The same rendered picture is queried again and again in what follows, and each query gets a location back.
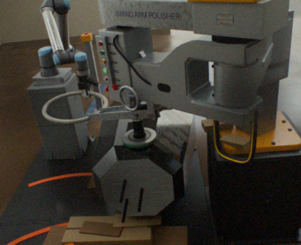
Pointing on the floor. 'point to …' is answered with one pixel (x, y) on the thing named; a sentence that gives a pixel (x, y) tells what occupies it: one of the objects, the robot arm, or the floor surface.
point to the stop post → (92, 66)
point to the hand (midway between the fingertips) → (90, 97)
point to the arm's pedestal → (74, 105)
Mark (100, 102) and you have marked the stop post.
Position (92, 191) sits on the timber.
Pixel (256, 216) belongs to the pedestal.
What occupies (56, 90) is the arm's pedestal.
